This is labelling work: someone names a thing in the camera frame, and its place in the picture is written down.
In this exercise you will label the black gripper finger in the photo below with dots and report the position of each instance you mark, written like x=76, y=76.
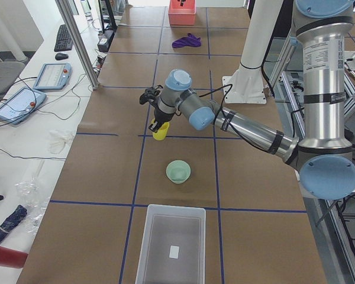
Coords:
x=154, y=126

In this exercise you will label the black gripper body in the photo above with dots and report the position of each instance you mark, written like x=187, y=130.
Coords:
x=163, y=115

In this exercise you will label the yellow plastic cup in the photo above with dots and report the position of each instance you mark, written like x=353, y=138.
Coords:
x=161, y=132

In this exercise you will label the light green bowl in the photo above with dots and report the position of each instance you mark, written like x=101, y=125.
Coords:
x=178, y=171

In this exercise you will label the purple microfiber cloth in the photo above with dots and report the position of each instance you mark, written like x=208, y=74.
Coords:
x=187, y=41

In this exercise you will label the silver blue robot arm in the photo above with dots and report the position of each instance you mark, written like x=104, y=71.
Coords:
x=323, y=157

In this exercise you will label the translucent plastic storage box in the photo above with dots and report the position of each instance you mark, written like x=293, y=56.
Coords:
x=173, y=245

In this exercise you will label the white crumpled gloves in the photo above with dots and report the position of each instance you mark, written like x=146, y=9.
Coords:
x=59, y=140

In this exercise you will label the red plastic bin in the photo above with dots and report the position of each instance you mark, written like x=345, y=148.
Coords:
x=182, y=12

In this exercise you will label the far teach pendant tablet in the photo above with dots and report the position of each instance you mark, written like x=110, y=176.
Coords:
x=53, y=77

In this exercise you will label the teach pendant tablet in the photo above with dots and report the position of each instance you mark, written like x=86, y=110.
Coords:
x=53, y=77
x=20, y=105

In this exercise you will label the black computer mouse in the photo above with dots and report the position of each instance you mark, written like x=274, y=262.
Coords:
x=61, y=56

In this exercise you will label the black keyboard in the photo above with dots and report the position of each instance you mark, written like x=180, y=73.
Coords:
x=63, y=39

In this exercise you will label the near teach pendant tablet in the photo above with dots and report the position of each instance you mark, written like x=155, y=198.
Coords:
x=20, y=105

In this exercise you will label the clear crumpled plastic bag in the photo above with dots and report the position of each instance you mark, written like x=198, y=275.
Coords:
x=34, y=201

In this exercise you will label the folded blue umbrella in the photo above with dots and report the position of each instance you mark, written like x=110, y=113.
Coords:
x=12, y=221

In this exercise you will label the grey office chair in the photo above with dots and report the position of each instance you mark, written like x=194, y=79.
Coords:
x=9, y=72

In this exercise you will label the red bottle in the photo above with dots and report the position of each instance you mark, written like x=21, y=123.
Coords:
x=12, y=258

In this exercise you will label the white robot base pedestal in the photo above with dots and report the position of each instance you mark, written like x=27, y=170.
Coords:
x=247, y=80

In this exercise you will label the aluminium frame post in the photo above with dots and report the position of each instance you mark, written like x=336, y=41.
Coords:
x=68, y=18

